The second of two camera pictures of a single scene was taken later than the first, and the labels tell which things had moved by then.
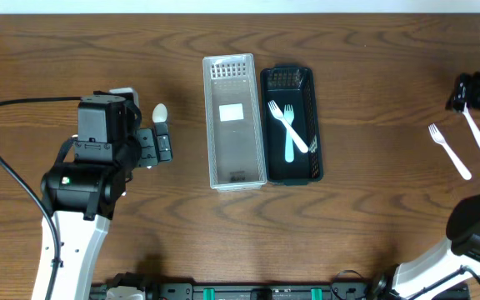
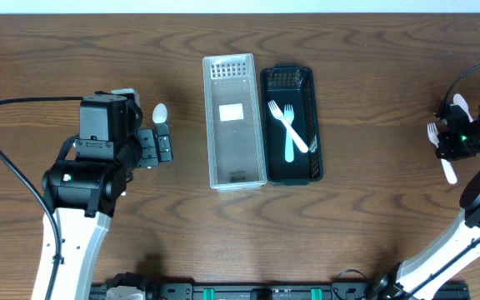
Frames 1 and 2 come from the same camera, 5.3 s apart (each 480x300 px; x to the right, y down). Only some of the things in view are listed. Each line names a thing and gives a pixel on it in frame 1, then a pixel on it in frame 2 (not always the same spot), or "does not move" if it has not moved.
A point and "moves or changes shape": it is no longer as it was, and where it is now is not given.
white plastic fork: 439,138 moves or changes shape
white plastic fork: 288,114 does not move
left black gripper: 152,147 does not move
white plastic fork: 276,112 does not move
